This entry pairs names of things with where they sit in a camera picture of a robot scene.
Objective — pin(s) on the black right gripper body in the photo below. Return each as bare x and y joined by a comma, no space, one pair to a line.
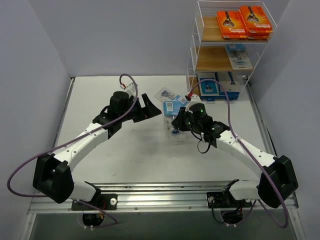
182,120

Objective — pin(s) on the orange Gillette box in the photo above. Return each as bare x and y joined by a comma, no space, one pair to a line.
258,36
230,25
255,20

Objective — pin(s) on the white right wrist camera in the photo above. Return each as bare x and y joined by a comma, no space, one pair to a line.
192,99

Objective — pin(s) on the clear blister razor pack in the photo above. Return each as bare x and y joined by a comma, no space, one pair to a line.
166,94
170,112
238,56

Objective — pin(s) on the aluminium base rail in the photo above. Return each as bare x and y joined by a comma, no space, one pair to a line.
141,197

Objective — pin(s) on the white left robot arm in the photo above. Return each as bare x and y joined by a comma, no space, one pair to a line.
53,172

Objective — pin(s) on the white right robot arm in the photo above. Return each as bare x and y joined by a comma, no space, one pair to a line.
276,175

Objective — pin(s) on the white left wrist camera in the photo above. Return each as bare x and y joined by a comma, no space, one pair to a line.
130,89

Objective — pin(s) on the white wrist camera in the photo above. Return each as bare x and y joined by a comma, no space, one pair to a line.
192,99
130,89

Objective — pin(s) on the clear blister razor pack top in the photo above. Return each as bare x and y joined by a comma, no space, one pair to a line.
166,94

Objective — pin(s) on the grey blue Harry's box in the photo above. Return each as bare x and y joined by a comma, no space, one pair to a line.
208,89

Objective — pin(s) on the white wire wooden shelf rack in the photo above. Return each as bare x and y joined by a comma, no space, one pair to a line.
207,48

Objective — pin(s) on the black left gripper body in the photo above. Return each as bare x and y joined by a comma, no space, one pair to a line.
139,111

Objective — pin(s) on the Harry's box white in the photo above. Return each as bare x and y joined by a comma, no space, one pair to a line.
229,81

